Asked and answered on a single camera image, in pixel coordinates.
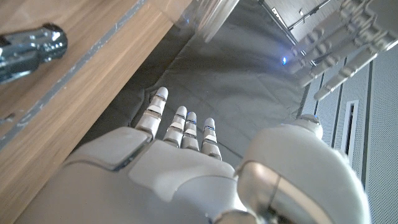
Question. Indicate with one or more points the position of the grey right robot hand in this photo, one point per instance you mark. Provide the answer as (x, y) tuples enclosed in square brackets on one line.
[(155, 186)]

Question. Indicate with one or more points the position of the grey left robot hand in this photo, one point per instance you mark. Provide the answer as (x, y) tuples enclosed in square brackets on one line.
[(348, 37)]

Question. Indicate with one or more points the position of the clear plastic jar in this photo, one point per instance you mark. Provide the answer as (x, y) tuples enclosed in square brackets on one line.
[(211, 15)]

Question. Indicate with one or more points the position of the small black toy car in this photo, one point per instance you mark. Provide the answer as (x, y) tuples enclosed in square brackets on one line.
[(28, 53)]

